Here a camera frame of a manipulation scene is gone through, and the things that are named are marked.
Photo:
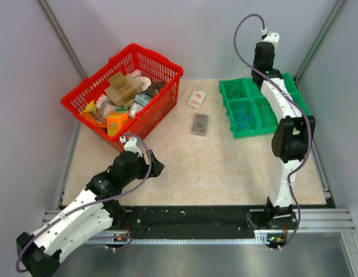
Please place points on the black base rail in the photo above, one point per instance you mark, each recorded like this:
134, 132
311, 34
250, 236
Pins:
200, 222

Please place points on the red plastic basket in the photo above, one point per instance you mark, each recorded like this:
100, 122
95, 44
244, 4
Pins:
152, 65

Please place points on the pink wrapped pack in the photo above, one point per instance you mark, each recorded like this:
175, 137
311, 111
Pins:
104, 105

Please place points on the yellow snack packet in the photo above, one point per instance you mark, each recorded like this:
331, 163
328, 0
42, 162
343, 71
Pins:
90, 114

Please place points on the teal small box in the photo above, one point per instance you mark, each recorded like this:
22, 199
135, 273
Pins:
142, 99

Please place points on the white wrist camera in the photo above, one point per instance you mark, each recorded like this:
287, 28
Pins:
131, 144
270, 37

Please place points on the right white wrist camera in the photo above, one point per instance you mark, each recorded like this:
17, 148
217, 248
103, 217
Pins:
270, 37

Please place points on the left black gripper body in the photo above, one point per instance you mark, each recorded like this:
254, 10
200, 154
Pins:
141, 169

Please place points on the aluminium frame rail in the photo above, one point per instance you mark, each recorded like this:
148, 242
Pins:
326, 220

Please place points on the brown cardboard box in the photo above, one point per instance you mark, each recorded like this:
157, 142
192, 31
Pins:
122, 88

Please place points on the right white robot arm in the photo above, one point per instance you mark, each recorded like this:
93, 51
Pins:
292, 140

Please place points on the green compartment tray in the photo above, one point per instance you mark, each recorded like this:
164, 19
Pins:
248, 111

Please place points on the white slotted cable duct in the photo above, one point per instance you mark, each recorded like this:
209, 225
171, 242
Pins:
114, 237

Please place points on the white pink pouch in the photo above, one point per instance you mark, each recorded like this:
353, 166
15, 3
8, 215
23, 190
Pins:
145, 82

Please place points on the clear plastic card case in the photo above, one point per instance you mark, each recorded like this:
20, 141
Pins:
200, 124

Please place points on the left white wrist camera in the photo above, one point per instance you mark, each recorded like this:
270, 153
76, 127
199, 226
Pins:
131, 144

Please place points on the white red card box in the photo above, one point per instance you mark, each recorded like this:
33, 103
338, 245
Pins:
196, 99

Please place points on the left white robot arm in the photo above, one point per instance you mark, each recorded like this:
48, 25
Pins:
95, 209

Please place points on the orange snack box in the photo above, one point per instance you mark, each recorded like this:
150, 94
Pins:
115, 121

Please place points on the dark brown round item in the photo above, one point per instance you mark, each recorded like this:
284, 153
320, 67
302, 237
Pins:
155, 88

